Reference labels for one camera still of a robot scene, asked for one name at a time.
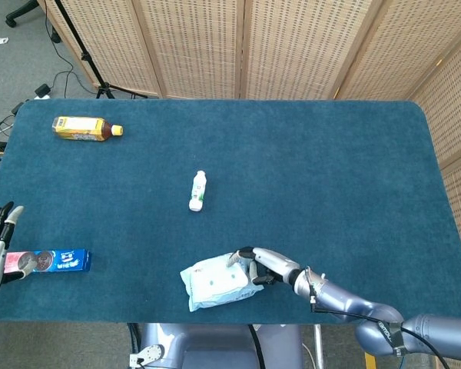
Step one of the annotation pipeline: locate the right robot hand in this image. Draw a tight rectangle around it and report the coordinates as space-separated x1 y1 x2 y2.
225 246 301 288

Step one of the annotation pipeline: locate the white wet wipes pack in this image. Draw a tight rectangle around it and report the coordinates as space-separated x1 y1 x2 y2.
179 252 264 313

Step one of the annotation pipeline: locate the blue cookie package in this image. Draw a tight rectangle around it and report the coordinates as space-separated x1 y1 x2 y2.
3 248 92 274

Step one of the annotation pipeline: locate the metal table leg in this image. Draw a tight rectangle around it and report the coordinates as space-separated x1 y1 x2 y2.
313 324 326 369

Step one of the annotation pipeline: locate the blue table carpet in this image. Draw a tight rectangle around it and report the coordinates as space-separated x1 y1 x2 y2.
0 98 461 324

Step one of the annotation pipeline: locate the silver robot torso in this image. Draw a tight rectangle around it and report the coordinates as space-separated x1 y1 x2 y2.
128 322 304 369

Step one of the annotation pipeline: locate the small white drink bottle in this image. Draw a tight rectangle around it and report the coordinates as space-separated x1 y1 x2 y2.
188 170 209 212

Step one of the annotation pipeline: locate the yellow label tea bottle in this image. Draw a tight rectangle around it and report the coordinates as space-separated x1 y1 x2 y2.
51 115 124 144

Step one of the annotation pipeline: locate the black tripod stand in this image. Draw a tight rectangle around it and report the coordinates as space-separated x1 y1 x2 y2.
53 0 149 100

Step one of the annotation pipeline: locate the black office chair base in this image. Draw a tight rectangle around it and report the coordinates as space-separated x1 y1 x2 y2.
5 0 39 28

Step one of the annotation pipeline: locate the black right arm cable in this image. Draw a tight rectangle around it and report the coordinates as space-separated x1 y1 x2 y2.
310 294 461 369

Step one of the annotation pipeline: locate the black floor cable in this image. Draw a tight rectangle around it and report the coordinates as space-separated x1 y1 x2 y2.
44 0 86 97

